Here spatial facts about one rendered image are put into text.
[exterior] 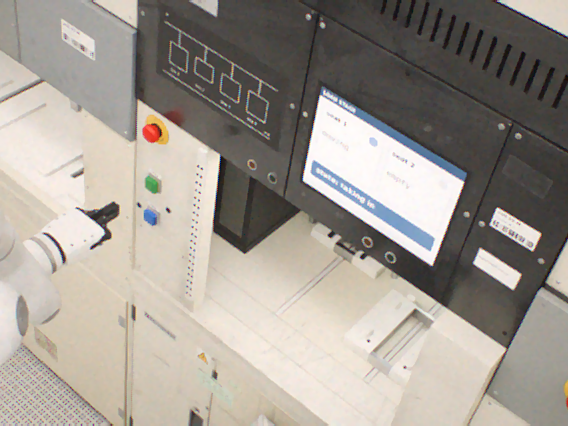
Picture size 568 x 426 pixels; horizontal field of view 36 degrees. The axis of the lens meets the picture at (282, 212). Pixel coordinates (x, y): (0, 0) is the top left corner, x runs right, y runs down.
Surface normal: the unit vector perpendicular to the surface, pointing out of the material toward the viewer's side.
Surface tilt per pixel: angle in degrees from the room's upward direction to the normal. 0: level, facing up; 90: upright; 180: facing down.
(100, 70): 90
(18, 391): 0
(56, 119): 0
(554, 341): 90
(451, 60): 90
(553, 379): 90
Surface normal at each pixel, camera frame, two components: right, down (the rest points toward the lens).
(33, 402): 0.13, -0.70
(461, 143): -0.63, 0.48
